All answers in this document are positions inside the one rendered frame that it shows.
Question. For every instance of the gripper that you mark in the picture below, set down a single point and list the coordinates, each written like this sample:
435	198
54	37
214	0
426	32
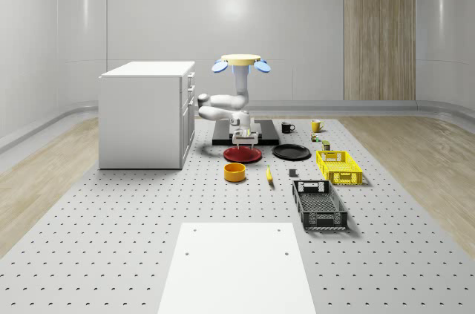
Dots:
245	138

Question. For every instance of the yellow bowl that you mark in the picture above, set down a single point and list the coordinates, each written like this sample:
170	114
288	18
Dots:
234	173

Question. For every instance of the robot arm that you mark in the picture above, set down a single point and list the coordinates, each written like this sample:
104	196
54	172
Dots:
222	102

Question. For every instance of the red plate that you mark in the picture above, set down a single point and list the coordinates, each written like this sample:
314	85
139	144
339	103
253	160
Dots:
243	156

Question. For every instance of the black stove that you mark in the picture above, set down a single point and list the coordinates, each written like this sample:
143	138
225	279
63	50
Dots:
267	132

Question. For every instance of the black mug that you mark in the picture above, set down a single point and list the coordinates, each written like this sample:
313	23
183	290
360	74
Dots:
286	128

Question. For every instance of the banana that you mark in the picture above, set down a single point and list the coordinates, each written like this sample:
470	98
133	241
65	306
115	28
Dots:
269	176

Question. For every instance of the black plate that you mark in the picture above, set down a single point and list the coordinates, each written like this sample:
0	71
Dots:
291	152

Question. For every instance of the grey cube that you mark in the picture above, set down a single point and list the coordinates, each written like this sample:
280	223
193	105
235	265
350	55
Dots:
293	173

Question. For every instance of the puzzle cube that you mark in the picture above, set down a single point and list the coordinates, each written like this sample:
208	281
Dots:
315	138

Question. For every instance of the yellow mug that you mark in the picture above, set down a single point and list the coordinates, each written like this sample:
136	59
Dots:
316	126

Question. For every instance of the flat-sided can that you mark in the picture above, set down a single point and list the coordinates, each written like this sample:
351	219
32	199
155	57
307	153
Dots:
326	145

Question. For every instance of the yellow basket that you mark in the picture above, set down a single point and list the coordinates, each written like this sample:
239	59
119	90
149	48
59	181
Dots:
340	177

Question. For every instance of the white cabinet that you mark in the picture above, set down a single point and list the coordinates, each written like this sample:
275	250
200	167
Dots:
141	121

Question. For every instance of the dark grey basket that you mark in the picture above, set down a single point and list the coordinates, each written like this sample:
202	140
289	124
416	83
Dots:
323	219

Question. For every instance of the white board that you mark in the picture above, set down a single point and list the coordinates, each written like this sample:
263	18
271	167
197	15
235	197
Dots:
237	273

